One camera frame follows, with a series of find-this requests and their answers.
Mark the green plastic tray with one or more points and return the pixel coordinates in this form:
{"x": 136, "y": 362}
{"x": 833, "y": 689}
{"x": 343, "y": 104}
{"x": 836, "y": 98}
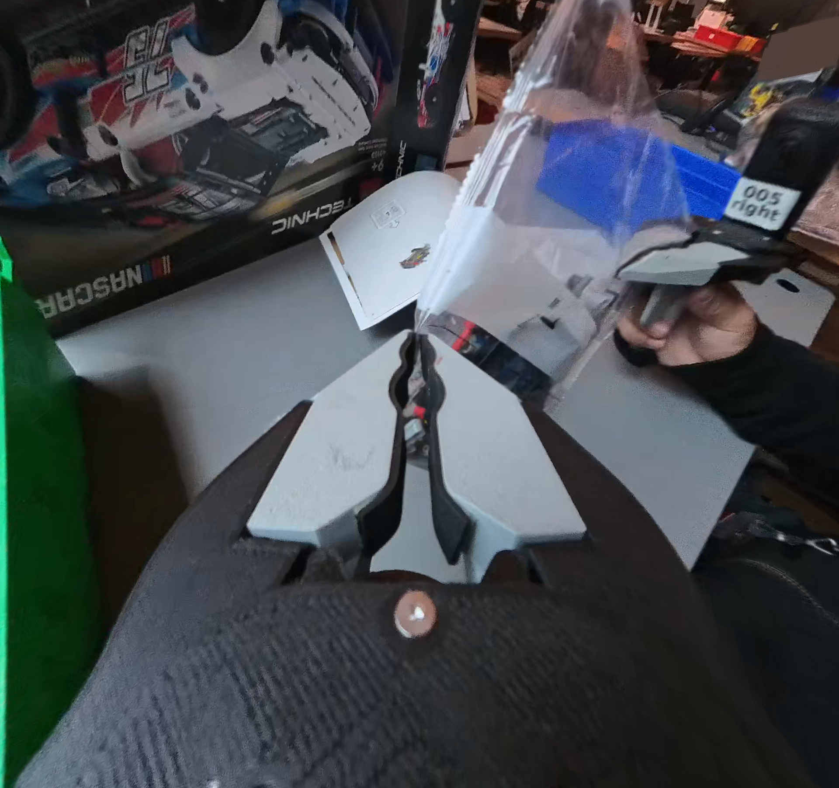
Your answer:
{"x": 39, "y": 473}

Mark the small clear bag of bricks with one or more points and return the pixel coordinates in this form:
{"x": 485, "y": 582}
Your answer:
{"x": 577, "y": 113}

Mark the person's right hand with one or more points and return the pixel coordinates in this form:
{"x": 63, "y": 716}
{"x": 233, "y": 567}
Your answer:
{"x": 714, "y": 323}

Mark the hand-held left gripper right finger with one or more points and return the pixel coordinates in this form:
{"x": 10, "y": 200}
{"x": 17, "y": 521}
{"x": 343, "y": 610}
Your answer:
{"x": 498, "y": 467}

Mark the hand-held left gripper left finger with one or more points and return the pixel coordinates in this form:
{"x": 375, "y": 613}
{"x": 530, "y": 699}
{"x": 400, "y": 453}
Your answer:
{"x": 321, "y": 467}

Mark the blue plastic bin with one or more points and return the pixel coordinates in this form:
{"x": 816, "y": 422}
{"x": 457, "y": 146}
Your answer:
{"x": 711, "y": 175}

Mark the person's right forearm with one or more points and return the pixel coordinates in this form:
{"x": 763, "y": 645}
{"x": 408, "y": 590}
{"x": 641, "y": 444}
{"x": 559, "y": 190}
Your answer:
{"x": 773, "y": 401}

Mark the red storage box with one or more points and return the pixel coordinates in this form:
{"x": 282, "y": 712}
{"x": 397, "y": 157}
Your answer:
{"x": 724, "y": 38}

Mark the black office chair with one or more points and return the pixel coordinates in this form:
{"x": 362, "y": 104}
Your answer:
{"x": 701, "y": 113}

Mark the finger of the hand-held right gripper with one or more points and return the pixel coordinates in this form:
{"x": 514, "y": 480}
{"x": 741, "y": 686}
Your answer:
{"x": 675, "y": 267}
{"x": 655, "y": 237}

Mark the black lego set box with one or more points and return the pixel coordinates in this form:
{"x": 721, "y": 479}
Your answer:
{"x": 196, "y": 113}

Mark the white instruction booklet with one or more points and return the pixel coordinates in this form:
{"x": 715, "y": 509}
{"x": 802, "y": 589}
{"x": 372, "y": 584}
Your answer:
{"x": 380, "y": 231}

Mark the person's black clothing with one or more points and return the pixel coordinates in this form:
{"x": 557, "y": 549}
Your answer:
{"x": 773, "y": 657}

